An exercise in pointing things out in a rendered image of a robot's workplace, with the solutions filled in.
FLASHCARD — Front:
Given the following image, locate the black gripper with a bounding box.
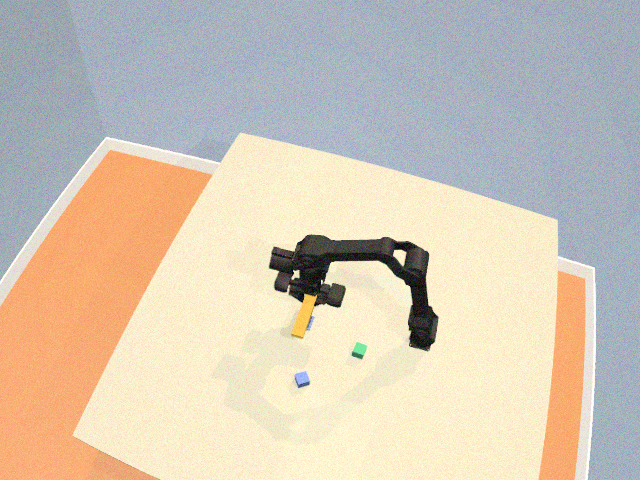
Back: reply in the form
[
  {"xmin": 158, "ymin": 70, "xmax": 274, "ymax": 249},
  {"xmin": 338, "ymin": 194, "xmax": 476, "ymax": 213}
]
[{"xmin": 273, "ymin": 271, "xmax": 346, "ymax": 308}]

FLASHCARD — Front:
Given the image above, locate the small green block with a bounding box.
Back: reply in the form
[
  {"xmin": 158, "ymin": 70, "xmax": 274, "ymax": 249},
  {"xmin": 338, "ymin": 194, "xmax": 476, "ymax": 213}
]
[{"xmin": 352, "ymin": 342, "xmax": 367, "ymax": 360}]

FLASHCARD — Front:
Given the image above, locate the orange bar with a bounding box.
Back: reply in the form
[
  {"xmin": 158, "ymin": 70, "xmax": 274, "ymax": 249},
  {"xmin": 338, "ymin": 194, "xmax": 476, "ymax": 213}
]
[{"xmin": 292, "ymin": 295, "xmax": 317, "ymax": 339}]

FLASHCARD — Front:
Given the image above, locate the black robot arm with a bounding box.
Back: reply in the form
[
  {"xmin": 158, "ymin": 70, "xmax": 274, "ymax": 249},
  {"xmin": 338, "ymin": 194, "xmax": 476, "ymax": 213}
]
[{"xmin": 268, "ymin": 234, "xmax": 439, "ymax": 352}]

